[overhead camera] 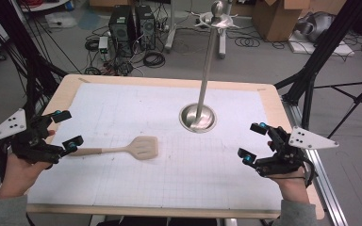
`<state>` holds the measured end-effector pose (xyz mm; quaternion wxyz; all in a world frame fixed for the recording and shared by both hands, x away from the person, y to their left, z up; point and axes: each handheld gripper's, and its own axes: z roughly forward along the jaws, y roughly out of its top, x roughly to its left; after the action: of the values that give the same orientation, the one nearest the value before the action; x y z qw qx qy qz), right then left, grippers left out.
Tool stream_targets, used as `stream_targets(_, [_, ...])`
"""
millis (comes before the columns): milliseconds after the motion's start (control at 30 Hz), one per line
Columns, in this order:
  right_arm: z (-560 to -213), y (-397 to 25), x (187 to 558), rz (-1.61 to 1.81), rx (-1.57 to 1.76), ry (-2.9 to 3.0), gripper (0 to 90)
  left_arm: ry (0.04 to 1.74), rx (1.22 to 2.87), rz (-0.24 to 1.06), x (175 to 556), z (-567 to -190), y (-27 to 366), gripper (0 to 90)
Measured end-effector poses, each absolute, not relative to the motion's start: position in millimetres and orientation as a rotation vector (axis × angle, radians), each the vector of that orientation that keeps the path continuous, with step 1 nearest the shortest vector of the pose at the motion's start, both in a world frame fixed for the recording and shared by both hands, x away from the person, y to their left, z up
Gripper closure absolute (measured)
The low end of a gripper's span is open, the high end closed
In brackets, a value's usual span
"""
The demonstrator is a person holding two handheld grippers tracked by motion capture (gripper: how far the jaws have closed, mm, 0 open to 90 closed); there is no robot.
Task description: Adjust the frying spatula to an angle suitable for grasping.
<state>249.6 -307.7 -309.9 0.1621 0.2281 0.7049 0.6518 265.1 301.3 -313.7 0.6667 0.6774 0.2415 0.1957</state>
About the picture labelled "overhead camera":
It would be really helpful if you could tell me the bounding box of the white flat board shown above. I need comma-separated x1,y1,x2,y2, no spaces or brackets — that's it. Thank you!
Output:
287,30,356,58

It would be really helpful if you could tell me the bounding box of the person's left hand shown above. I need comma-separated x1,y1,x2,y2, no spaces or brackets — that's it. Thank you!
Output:
0,129,58,201

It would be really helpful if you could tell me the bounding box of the beige slotted spatula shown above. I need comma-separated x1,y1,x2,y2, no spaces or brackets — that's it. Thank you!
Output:
68,136,159,161

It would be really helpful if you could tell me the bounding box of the low cardboard box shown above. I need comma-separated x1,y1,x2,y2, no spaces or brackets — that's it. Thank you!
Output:
89,0,137,8

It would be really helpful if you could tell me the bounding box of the aluminium frame rail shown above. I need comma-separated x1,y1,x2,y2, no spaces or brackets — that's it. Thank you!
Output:
281,95,349,226

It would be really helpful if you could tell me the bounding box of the black computer tower white label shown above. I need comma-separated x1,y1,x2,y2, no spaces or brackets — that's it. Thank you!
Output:
107,5,137,59

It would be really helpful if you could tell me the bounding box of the white power adapter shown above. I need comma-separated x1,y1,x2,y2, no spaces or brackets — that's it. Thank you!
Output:
97,36,110,61

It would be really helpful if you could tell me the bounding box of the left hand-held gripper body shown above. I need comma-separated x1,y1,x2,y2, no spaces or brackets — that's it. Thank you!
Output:
0,107,67,165

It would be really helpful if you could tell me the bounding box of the black tripod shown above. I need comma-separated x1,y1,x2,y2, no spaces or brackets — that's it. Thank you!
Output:
313,74,362,139

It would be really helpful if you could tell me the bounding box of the grey rounded device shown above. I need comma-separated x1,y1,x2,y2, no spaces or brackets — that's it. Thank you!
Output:
296,11,337,43

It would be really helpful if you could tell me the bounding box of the round white table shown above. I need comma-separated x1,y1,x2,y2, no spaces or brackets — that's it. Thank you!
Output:
19,0,74,13

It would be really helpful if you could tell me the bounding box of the coiled black cable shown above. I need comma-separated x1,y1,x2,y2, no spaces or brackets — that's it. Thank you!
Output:
234,36,261,48
142,50,166,69

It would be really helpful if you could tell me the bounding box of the large cardboard box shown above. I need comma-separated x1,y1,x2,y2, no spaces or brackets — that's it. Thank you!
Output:
252,0,311,42

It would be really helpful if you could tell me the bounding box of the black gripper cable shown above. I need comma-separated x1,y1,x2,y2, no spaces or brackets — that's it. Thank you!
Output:
301,155,319,188

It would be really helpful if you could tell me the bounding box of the white metal frame leg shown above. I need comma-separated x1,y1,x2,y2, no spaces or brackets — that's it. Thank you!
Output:
164,0,179,53
218,29,228,59

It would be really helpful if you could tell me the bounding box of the black truss stand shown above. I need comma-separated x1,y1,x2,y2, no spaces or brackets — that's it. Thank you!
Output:
0,0,70,126
274,0,362,131

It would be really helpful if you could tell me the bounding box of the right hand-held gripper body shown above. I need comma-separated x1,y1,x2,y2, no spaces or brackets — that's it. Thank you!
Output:
255,125,339,177

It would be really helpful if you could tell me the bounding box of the white grid mat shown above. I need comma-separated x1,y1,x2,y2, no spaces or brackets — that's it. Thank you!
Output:
27,82,283,211

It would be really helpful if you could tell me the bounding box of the metal utensil stand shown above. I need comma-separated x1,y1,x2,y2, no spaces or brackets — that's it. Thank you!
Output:
178,0,240,134

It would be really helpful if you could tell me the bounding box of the person's right hand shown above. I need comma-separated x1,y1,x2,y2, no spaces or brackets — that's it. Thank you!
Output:
266,140,311,205

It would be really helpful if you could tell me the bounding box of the clear plastic bag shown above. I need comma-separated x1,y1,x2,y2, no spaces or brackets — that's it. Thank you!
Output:
44,10,78,30

